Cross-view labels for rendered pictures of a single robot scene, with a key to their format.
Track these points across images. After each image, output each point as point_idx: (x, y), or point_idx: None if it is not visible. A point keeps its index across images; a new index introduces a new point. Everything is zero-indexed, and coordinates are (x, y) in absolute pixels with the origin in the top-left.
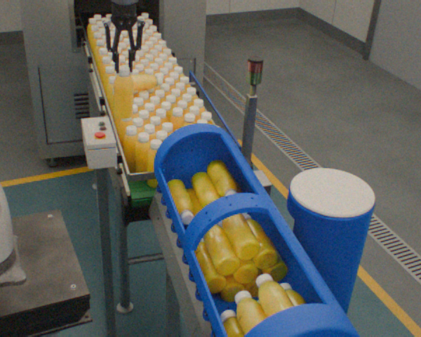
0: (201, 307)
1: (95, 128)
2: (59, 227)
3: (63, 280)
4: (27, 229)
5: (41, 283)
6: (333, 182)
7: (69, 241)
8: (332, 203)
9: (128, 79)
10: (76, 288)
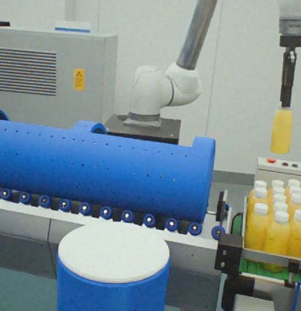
0: None
1: (288, 164)
2: (159, 135)
3: (115, 129)
4: (165, 131)
5: (118, 126)
6: (127, 255)
7: (144, 135)
8: (92, 234)
9: (277, 112)
10: (106, 129)
